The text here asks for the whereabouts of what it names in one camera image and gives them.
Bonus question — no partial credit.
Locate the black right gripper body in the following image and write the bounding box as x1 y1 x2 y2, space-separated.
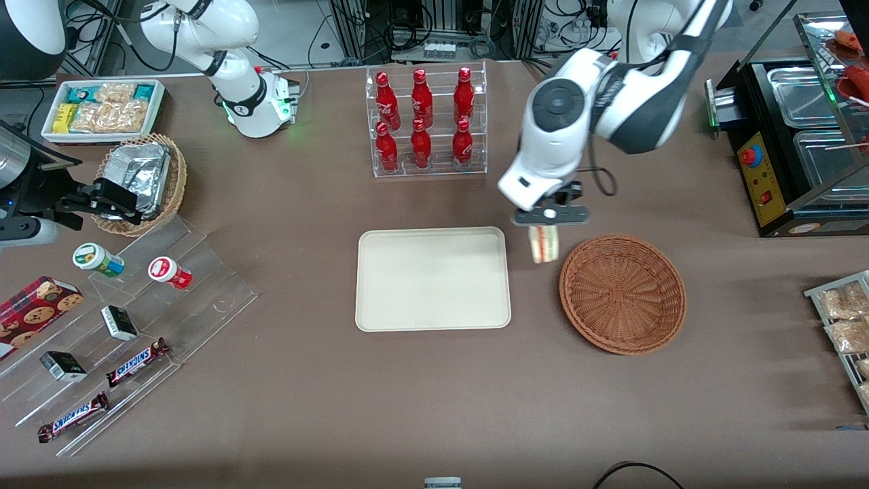
19 153 94 232

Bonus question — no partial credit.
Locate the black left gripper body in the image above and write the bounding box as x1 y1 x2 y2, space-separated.
542 180 585 211

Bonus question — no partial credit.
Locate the triangular sandwich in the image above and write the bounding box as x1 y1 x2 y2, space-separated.
528 225 561 265

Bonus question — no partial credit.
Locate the tan wicker basket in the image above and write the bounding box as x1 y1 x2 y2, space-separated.
90 132 188 238

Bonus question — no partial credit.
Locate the brown round wicker basket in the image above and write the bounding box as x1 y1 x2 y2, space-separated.
559 234 688 357

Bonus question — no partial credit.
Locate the cream plastic tray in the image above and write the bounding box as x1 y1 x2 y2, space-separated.
354 226 513 333

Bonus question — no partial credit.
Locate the silver foil food pack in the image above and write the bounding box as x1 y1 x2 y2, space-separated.
101 142 172 219

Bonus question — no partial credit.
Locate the green lid snack cup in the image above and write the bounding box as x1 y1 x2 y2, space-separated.
72 242 126 279

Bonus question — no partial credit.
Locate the red lid snack cup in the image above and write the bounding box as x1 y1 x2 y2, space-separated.
147 255 193 291

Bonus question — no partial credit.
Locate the large clear cracker bag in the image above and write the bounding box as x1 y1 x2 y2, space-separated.
69 100 151 134

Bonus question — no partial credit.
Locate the white rectangular snack bin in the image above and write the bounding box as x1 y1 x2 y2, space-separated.
40 78 167 145

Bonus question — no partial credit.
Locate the small clear cracker bag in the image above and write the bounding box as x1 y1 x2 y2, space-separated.
94 82 139 107

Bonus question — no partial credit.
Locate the small black carton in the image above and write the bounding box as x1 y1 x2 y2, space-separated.
100 305 139 342
39 350 88 383

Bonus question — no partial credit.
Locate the red soda bottle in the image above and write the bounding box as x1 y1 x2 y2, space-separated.
410 118 433 170
451 118 475 169
453 66 476 126
375 121 400 174
411 68 435 128
375 71 402 131

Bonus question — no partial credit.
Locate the clear acrylic stepped display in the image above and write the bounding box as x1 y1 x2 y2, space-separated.
0 213 259 458

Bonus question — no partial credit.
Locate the red cookie box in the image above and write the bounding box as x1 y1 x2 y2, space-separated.
0 275 85 361

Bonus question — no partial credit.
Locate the clear acrylic bottle rack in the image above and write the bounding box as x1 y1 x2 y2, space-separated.
365 60 489 179

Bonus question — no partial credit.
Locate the Snickers chocolate bar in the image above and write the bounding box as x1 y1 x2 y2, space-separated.
37 391 111 444
105 337 171 388

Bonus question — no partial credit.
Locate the black food warmer machine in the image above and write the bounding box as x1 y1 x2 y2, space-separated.
705 10 869 239

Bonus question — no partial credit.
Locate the clear pastry bag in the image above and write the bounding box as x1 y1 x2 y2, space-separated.
817 281 869 321
824 319 869 355

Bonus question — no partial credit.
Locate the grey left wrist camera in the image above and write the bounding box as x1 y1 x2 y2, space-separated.
511 205 591 228

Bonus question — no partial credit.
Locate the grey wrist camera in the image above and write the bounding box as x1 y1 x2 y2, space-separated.
0 217 60 247
511 205 591 228

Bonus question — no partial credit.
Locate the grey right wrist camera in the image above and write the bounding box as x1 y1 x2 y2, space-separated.
0 217 60 247

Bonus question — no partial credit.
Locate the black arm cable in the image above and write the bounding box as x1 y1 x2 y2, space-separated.
585 132 619 198

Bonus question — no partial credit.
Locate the grey wire rack tray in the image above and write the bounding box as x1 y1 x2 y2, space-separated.
804 270 869 416

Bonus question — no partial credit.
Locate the black floor cable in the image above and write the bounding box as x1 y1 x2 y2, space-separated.
592 461 684 489

